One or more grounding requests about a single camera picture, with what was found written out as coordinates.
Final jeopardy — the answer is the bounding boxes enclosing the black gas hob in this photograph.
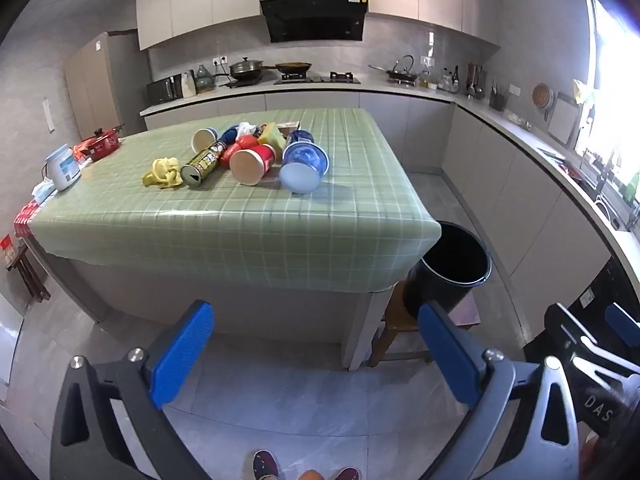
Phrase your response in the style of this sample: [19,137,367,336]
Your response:
[274,72,362,85]

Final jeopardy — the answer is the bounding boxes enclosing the beige refrigerator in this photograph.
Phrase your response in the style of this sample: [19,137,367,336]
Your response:
[64,32,151,141]

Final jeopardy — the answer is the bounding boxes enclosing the large red paper cup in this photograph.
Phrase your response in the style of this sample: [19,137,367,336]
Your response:
[229,143,277,186]

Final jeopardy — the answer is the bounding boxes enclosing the black bucket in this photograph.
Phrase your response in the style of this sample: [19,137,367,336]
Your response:
[402,221,493,318]

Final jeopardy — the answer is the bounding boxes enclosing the black pan with handle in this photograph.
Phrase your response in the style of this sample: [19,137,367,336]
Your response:
[368,55,420,84]

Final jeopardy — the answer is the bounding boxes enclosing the black microwave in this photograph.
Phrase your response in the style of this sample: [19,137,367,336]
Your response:
[146,76,183,106]

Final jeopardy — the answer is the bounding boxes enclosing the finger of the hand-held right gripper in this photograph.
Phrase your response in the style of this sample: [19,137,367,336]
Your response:
[604,302,640,348]
[544,302,640,378]

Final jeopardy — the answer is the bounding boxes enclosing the yellow cloth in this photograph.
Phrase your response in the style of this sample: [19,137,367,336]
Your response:
[142,156,183,190]
[572,79,598,106]

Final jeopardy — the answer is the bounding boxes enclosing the brown wooden stool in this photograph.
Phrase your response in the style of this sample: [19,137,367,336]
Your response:
[367,280,481,368]

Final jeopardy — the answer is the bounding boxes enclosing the round hanging colander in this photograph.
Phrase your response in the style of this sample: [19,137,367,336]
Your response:
[531,83,555,121]

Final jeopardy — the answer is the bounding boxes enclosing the white cutting board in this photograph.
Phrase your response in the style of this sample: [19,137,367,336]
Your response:
[547,92,583,151]

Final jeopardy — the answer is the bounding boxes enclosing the black dishwasher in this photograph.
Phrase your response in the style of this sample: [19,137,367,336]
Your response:
[522,255,640,361]

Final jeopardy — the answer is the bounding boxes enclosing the green chip can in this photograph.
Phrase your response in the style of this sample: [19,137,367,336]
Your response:
[180,140,228,190]

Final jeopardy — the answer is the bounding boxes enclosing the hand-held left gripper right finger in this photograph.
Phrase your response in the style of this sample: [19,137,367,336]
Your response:
[417,302,582,480]

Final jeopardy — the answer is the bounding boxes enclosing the yellow sponge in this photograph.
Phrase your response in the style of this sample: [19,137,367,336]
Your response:
[257,122,287,148]

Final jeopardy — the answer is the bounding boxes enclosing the green checkered kitchen island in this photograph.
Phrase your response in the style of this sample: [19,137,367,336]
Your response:
[20,240,396,373]

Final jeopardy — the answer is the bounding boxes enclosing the small red snack cup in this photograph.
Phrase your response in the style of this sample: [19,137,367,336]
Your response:
[218,135,261,168]

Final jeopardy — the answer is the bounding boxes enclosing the steel utensil holder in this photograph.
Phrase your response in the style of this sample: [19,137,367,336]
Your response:
[465,62,486,100]

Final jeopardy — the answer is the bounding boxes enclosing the green checked tablecloth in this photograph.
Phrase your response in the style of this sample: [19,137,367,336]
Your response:
[30,108,442,293]

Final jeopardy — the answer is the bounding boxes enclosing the black range hood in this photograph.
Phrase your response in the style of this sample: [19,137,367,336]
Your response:
[260,0,370,44]

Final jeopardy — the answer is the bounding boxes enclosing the lidded grey wok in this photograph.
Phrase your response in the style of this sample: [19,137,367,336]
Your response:
[229,57,278,81]

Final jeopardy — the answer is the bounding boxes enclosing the kitchen window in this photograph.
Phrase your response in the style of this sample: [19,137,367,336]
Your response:
[575,0,640,231]

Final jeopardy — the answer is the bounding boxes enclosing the red electric pot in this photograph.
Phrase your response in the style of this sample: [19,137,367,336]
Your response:
[80,125,125,162]

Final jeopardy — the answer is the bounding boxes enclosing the beige upper cabinets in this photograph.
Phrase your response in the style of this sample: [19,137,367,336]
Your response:
[136,0,501,51]

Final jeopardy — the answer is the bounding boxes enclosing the dark small wooden stool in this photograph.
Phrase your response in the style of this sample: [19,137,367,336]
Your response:
[5,240,51,303]

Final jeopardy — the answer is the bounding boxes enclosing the person's left shoe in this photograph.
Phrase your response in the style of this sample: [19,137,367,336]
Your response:
[253,450,281,480]

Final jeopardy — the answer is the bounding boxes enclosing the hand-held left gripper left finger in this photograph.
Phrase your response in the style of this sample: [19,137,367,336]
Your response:
[50,301,216,480]

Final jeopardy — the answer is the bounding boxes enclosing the blue patterned paper cup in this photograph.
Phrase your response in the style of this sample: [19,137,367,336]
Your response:
[278,141,330,196]

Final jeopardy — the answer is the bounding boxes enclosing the yellow hanging cloth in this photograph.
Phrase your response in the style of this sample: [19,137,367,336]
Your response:
[572,79,598,106]

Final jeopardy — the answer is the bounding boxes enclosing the beige paper cup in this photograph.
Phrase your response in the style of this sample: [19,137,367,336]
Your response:
[192,127,219,152]

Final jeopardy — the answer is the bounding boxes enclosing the grey base cabinets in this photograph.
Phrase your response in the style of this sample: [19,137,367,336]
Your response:
[140,82,640,341]

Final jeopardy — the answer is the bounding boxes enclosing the red packet stack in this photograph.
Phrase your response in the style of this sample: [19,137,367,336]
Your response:
[12,200,41,238]

